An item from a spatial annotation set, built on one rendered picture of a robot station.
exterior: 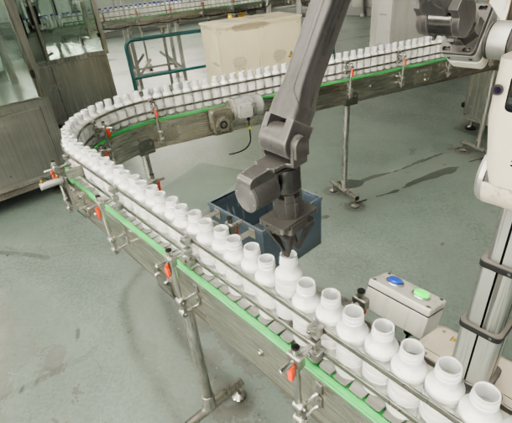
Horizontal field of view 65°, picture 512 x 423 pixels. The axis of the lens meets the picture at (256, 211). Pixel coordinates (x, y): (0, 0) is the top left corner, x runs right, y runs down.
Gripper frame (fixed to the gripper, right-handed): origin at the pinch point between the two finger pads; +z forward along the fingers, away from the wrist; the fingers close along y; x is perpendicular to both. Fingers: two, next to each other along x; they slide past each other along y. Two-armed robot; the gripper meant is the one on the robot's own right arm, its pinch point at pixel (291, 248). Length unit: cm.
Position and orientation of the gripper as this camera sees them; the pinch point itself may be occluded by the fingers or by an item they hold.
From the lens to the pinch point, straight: 84.2
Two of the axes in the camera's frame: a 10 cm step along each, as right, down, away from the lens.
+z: 1.2, 8.3, 5.4
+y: -7.3, 4.4, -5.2
